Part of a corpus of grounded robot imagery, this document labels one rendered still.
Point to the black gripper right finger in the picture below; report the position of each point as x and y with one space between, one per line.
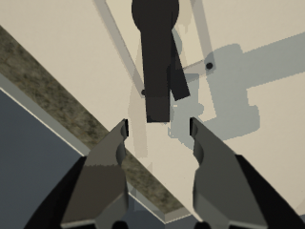
229 193

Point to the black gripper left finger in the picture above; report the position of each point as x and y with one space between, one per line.
93 194

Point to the grey rectangular mounting plate with bolts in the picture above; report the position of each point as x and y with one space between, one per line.
196 69

